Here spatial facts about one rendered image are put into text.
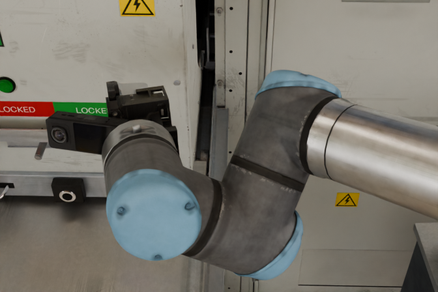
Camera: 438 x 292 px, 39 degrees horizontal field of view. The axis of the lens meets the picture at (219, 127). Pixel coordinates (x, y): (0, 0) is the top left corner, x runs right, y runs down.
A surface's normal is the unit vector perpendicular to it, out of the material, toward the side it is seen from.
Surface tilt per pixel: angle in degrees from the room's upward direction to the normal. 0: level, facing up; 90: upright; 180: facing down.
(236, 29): 90
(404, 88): 90
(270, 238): 57
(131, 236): 71
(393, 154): 46
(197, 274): 0
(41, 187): 90
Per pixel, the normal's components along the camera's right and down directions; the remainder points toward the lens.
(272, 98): -0.59, -0.29
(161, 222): 0.14, 0.38
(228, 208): 0.51, -0.35
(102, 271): 0.00, -0.76
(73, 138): -0.29, 0.40
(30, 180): -0.03, 0.66
